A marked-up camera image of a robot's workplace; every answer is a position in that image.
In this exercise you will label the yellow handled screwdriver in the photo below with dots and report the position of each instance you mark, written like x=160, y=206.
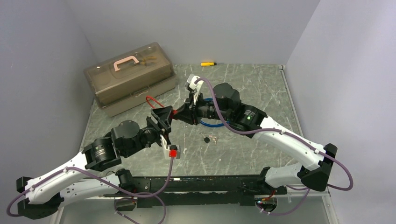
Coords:
x=208, y=64

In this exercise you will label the red cable lock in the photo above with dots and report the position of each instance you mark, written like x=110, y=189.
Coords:
x=149, y=99

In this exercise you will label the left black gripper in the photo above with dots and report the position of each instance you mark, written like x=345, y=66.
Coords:
x=163, y=115

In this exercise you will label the brown translucent tool box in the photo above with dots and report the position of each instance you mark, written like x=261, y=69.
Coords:
x=123, y=82

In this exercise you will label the silver key bunch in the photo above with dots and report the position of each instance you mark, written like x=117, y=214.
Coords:
x=214, y=138

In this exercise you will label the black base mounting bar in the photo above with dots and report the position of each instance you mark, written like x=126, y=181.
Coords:
x=251, y=188

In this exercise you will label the blue cable lock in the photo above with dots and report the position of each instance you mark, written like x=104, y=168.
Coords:
x=210, y=125

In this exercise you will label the aluminium frame rail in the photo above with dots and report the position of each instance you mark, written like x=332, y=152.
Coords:
x=288, y=192

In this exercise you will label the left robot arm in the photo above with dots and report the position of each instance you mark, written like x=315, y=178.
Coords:
x=79, y=179

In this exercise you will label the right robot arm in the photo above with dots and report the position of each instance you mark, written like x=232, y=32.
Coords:
x=314, y=161

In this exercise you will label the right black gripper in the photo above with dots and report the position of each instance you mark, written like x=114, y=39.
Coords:
x=188, y=112

